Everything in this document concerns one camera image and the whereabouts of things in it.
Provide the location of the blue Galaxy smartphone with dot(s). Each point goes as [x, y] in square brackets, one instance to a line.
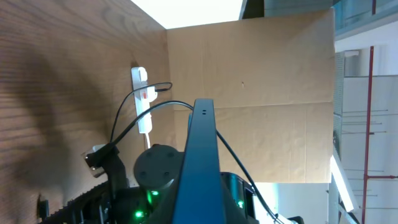
[200, 194]

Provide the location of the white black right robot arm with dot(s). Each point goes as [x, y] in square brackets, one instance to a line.
[172, 187]

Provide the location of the white charger adapter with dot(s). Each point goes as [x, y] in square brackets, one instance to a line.
[148, 94]

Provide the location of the white power strip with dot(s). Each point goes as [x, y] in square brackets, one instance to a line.
[139, 82]

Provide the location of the brown cardboard panel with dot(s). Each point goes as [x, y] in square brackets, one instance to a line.
[271, 80]

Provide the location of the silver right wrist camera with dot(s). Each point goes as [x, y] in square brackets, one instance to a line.
[92, 159]

